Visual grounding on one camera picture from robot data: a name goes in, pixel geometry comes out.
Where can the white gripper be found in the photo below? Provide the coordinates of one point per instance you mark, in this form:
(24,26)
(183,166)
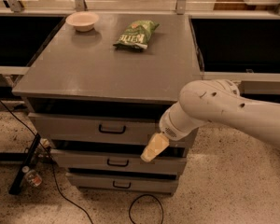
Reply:
(168,128)

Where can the grey top drawer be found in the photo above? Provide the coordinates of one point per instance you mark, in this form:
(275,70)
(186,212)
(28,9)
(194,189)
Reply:
(94,129)

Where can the grey drawer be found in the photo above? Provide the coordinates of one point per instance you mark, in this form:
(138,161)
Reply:
(124,183)
(118,162)
(94,129)

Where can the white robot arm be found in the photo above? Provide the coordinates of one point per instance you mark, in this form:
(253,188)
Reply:
(219,101)

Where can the grey drawer cabinet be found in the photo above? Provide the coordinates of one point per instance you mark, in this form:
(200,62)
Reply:
(83,74)

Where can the grey bottom drawer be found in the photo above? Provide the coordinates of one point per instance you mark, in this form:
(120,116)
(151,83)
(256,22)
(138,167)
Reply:
(124,183)

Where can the grey middle drawer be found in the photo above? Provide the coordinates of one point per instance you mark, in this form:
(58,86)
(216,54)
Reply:
(118,162)

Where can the green chip bag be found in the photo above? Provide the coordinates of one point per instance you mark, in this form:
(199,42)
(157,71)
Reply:
(137,35)

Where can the plastic bottle on floor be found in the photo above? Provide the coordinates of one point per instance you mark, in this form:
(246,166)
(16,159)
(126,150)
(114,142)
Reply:
(32,176)

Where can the beige bowl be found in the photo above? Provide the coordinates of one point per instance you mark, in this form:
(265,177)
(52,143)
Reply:
(82,21)

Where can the black table leg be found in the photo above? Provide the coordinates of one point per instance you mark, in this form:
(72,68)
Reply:
(15,188)

